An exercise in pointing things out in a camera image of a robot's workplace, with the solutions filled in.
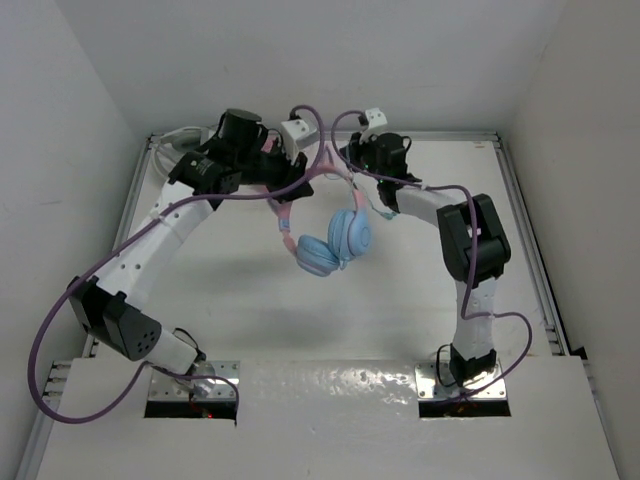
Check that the metal base plate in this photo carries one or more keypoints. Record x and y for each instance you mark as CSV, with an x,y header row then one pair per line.
x,y
219,376
438,384

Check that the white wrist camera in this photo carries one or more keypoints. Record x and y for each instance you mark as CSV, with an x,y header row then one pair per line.
x,y
297,135
373,122

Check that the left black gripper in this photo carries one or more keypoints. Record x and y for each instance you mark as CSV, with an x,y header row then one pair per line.
x,y
291,168

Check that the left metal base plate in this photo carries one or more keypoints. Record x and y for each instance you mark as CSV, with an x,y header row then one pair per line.
x,y
219,376

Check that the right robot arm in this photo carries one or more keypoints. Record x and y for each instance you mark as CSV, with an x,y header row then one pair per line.
x,y
474,246

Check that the white grey headphones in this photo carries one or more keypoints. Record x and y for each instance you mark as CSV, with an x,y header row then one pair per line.
x,y
170,147

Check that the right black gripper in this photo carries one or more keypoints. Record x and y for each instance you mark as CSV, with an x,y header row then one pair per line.
x,y
352,151

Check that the aluminium table frame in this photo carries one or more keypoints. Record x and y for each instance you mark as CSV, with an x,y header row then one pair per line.
x,y
327,365

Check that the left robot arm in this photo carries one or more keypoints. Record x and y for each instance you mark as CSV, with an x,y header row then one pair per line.
x,y
109,302

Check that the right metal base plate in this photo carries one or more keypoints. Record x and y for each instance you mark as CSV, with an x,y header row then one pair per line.
x,y
438,384

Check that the blue pink cat-ear headphones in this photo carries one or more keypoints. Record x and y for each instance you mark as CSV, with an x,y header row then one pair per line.
x,y
349,234

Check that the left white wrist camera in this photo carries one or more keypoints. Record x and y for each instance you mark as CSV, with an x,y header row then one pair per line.
x,y
297,135

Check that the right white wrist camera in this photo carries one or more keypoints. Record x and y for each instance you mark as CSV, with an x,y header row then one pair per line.
x,y
373,122

